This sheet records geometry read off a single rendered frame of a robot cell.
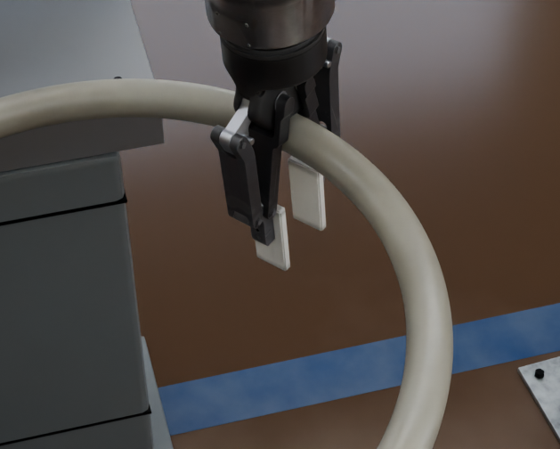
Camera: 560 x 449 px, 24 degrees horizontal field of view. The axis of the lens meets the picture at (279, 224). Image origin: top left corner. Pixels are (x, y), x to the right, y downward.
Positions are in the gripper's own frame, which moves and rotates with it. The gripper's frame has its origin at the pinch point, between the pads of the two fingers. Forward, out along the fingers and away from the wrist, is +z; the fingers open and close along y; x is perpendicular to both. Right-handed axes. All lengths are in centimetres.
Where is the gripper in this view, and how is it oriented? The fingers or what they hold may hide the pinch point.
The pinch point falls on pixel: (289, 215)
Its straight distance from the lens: 104.8
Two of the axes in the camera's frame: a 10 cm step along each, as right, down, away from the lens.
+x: 8.1, 3.9, -4.4
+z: 0.7, 6.8, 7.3
